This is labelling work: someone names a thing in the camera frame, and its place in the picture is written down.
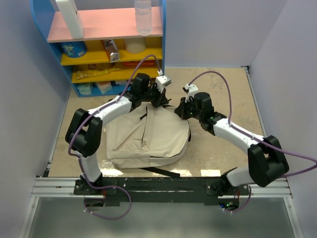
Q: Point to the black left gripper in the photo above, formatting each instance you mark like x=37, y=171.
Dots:
x=160, y=99

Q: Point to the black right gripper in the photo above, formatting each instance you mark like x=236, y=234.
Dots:
x=182, y=110

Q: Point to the beige student backpack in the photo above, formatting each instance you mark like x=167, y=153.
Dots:
x=147, y=137

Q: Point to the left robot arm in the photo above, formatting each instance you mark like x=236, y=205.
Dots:
x=85, y=130

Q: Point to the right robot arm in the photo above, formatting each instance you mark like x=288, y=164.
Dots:
x=266, y=162

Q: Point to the blue tissue pack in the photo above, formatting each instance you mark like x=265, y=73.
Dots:
x=85, y=89

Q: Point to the orange flat box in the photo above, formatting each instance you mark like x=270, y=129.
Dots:
x=147, y=63

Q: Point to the white round container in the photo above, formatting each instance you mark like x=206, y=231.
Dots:
x=135, y=45

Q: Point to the brown silver snack packet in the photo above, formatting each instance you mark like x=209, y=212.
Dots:
x=111, y=50

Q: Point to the colourful wooden shelf unit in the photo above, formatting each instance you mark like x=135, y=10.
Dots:
x=99, y=24

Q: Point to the yellow snack packet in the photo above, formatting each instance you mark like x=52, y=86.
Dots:
x=83, y=74

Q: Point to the clear plastic water bottle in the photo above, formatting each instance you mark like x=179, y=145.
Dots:
x=143, y=15

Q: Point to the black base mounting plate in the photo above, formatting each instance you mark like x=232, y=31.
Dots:
x=206, y=190

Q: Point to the blue snack cup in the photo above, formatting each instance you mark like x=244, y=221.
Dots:
x=74, y=49

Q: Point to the white rectangular bottle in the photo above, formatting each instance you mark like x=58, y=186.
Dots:
x=69, y=12

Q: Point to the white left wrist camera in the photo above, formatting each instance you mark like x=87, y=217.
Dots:
x=162, y=81

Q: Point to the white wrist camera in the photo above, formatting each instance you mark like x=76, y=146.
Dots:
x=190, y=90
x=162, y=81

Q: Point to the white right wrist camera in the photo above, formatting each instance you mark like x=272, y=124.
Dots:
x=190, y=90

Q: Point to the aluminium rail frame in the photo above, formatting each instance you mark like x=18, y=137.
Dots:
x=140, y=204

